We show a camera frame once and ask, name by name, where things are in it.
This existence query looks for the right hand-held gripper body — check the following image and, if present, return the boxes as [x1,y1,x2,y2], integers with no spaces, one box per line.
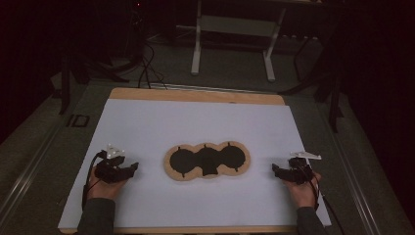
[285,151,322,185]

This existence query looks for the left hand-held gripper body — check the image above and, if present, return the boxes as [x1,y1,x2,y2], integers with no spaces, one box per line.
[94,143,130,184]

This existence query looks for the person's left hand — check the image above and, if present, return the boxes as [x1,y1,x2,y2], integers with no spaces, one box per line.
[86,165,129,201]

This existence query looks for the person's right hand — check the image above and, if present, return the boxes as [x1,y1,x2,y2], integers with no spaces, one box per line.
[283,171,323,210]

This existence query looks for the white table mat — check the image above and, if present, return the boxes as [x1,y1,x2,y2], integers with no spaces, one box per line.
[58,98,333,229]

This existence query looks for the black metal stand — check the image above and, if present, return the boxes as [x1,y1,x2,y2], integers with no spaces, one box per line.
[278,32,346,134]

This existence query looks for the silver floor strip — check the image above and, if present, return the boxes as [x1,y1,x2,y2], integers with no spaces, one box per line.
[148,82,278,96]

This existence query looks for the white metal stand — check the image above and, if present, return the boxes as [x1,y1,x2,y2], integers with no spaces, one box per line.
[190,0,288,82]

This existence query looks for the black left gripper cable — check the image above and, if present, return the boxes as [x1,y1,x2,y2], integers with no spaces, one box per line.
[81,150,108,211]

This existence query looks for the black floor bracket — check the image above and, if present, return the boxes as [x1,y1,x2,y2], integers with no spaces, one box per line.
[66,114,91,128]

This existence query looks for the black floor cables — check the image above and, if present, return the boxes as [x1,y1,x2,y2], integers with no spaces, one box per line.
[130,9,169,91]

